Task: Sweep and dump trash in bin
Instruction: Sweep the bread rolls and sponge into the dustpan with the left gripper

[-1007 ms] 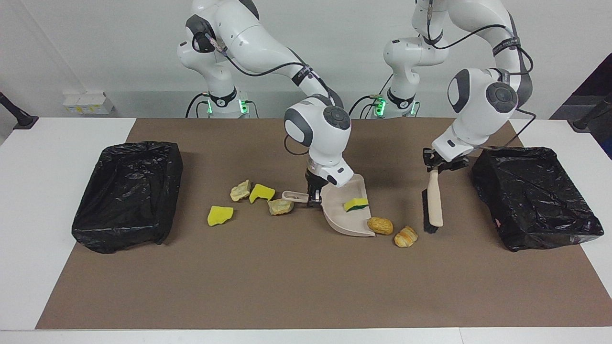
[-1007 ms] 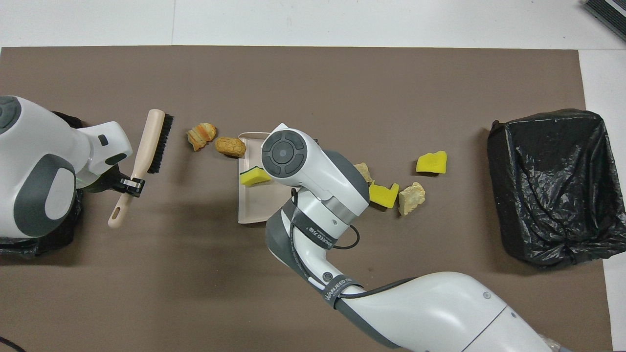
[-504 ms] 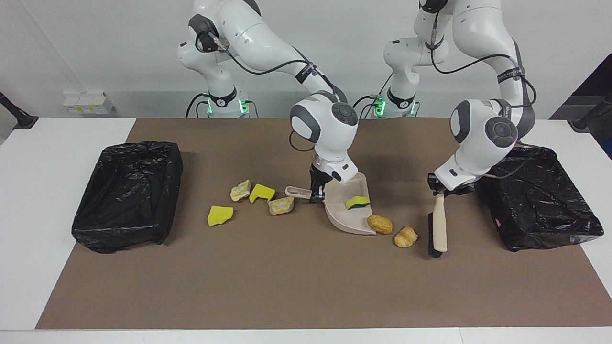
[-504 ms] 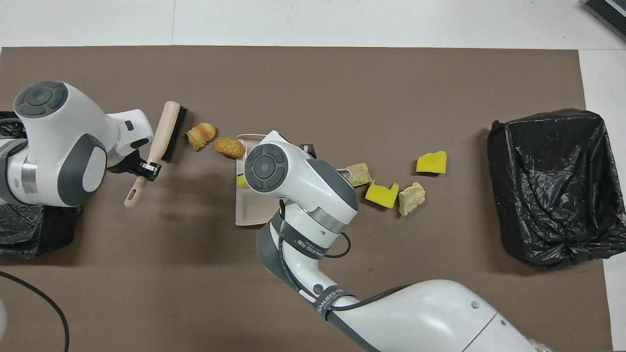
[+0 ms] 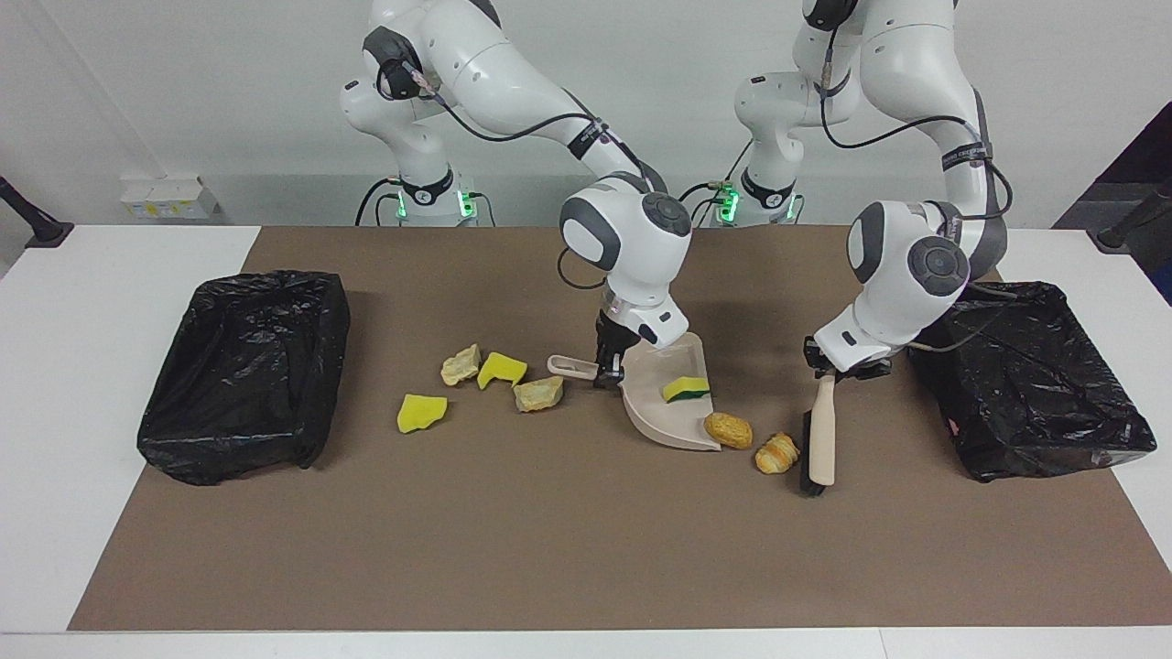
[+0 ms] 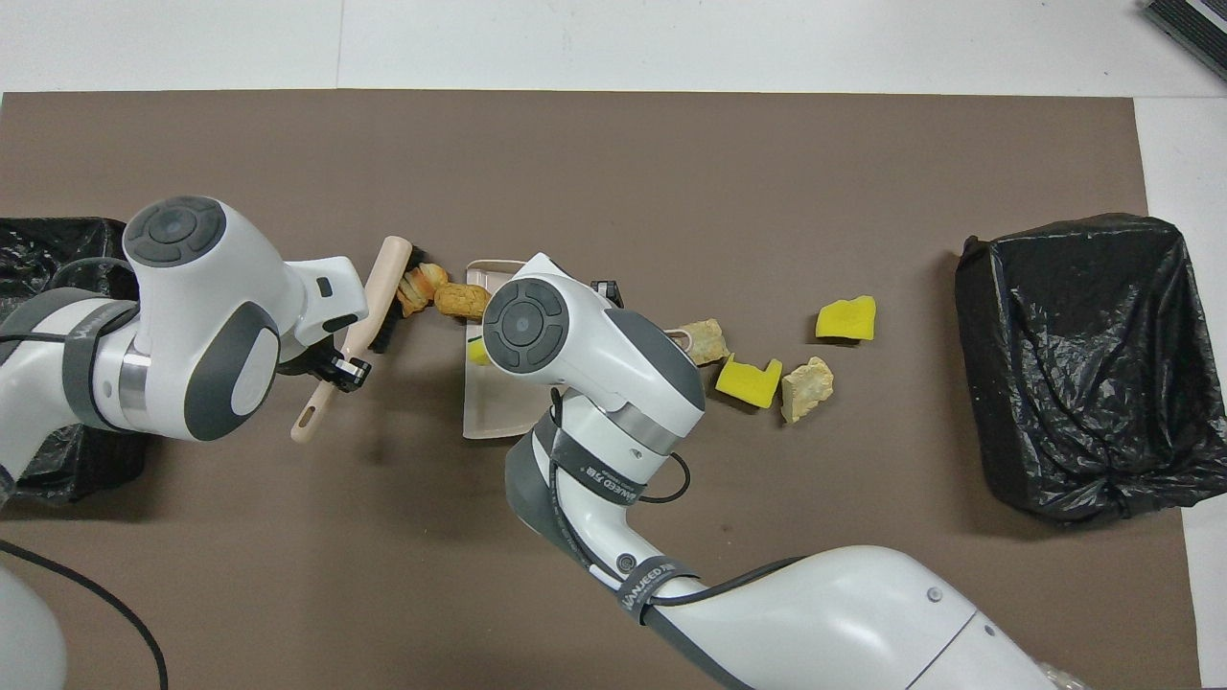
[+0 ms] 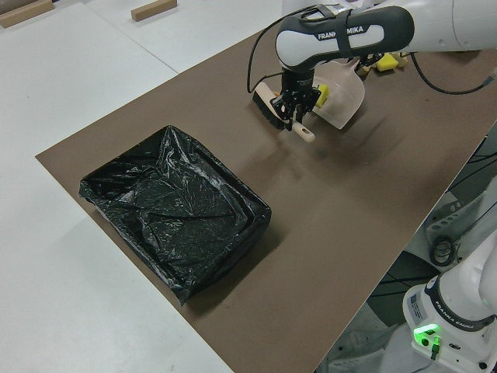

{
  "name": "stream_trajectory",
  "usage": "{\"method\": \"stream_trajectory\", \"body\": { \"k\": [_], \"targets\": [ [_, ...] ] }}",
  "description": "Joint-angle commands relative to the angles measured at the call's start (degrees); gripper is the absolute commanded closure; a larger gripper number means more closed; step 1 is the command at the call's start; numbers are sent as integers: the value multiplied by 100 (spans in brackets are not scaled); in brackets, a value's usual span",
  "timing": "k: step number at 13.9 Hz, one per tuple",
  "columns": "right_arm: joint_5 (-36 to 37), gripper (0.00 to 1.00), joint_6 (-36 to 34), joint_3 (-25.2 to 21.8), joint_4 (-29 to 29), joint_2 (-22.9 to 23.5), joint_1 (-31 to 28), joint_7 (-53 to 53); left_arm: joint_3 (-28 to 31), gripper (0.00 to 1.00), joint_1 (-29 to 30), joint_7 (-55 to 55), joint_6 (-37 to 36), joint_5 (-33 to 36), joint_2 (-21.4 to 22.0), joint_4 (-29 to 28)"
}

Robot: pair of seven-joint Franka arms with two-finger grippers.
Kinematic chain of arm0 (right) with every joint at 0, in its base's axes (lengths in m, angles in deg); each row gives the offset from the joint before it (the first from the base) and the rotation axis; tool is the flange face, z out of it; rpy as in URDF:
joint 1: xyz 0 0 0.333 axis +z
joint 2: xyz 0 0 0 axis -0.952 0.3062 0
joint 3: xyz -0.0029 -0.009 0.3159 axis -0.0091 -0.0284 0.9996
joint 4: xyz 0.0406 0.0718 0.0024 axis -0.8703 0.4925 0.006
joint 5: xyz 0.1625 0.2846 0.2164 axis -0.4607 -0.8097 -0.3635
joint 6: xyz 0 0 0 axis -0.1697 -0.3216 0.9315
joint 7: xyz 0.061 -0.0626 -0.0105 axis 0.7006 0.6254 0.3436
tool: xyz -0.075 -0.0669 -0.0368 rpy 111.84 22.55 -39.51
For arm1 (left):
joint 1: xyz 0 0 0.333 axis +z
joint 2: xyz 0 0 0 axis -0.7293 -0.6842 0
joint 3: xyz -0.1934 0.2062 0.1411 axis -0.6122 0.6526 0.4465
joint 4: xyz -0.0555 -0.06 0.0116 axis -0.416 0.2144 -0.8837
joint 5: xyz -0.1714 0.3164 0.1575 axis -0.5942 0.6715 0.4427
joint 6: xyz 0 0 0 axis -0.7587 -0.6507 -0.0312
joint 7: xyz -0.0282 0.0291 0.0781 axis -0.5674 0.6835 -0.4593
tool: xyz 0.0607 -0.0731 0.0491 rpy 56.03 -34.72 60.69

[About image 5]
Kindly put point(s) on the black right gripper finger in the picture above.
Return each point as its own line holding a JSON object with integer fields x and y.
{"x": 609, "y": 377}

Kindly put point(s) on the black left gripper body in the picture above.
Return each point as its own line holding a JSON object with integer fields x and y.
{"x": 865, "y": 370}

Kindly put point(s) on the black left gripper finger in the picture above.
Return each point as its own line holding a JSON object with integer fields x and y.
{"x": 814, "y": 359}

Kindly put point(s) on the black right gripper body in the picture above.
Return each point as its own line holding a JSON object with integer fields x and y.
{"x": 615, "y": 343}

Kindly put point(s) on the beige plastic dustpan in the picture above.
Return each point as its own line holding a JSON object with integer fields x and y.
{"x": 659, "y": 421}

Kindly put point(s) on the yellow green sponge piece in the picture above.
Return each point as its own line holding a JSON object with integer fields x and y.
{"x": 685, "y": 389}

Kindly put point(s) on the beige brush black bristles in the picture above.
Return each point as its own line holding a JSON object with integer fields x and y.
{"x": 824, "y": 439}

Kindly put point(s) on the striped croissant toy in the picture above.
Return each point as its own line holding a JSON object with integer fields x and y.
{"x": 776, "y": 454}

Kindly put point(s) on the notched yellow sponge piece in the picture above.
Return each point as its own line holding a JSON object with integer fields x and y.
{"x": 501, "y": 370}

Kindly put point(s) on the brown bread roll toy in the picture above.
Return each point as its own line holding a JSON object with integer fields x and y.
{"x": 728, "y": 430}

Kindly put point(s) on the chunky beige stone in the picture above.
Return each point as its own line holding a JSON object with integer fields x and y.
{"x": 461, "y": 365}

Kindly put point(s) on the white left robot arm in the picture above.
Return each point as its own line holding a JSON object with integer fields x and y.
{"x": 906, "y": 265}

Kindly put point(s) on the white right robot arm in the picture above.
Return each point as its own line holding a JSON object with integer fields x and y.
{"x": 632, "y": 247}

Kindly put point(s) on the black bagged bin pink spot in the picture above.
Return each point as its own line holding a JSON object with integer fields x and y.
{"x": 1035, "y": 394}

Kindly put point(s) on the brown paper table mat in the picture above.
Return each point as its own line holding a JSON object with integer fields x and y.
{"x": 458, "y": 549}

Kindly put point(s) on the black stand leg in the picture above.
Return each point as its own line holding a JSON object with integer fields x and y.
{"x": 1135, "y": 220}
{"x": 32, "y": 220}

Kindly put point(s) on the white wall power strip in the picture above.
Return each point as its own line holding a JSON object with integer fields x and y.
{"x": 169, "y": 197}

